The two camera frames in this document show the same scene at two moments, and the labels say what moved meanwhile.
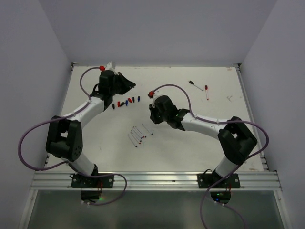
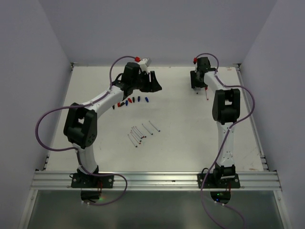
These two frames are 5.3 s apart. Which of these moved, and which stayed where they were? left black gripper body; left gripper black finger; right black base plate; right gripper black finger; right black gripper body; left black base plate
Moved: left black gripper body; right gripper black finger; left gripper black finger; right black gripper body
Stayed: right black base plate; left black base plate
